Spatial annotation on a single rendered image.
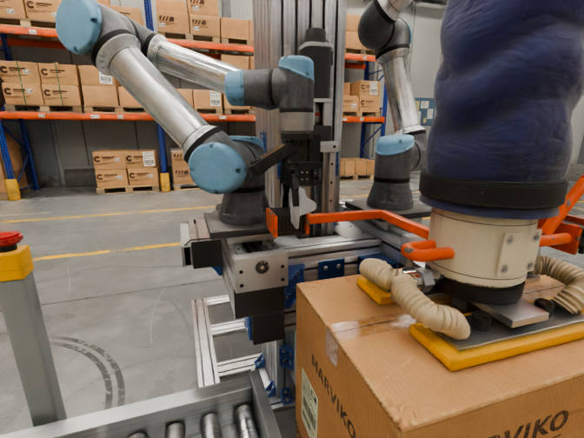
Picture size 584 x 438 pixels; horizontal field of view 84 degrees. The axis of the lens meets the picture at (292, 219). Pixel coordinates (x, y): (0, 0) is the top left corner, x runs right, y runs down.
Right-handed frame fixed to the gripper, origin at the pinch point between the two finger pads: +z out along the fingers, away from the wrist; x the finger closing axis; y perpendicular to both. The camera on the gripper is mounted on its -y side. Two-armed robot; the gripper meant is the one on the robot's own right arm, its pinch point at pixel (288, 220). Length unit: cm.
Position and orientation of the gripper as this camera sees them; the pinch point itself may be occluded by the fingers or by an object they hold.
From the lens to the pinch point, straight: 76.9
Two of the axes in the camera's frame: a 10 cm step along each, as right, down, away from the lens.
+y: 9.5, -0.8, 2.9
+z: 0.0, 9.6, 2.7
